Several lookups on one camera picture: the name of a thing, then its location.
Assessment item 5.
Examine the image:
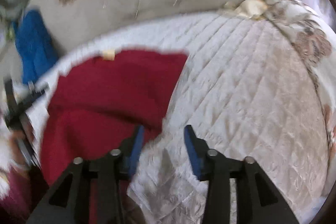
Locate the dark red sweater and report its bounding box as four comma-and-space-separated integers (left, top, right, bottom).
0, 48, 190, 224

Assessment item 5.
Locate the blue quilted cushion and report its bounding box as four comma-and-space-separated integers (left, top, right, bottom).
13, 10, 59, 85

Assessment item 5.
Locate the white quilted bedspread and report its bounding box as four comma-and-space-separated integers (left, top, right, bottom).
29, 12, 329, 223

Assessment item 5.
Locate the floral patterned duvet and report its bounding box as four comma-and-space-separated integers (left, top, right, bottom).
265, 0, 336, 162

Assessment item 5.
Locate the cream crumpled cloth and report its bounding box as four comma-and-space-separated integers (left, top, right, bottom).
223, 0, 269, 20

